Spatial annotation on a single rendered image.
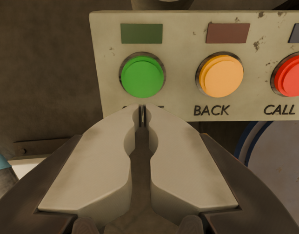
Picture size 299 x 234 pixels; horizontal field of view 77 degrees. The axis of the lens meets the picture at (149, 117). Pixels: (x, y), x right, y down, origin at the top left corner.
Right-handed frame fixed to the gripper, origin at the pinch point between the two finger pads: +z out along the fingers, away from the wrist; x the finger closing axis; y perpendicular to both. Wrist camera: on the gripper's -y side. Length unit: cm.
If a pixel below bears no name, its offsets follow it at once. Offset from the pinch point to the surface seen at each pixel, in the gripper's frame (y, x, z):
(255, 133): 16.9, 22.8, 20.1
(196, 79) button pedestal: 0.4, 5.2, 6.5
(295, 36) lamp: -3.5, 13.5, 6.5
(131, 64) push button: -1.3, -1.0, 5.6
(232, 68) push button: -0.9, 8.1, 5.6
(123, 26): -4.3, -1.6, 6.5
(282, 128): 15.2, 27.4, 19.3
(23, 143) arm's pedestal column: 44, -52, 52
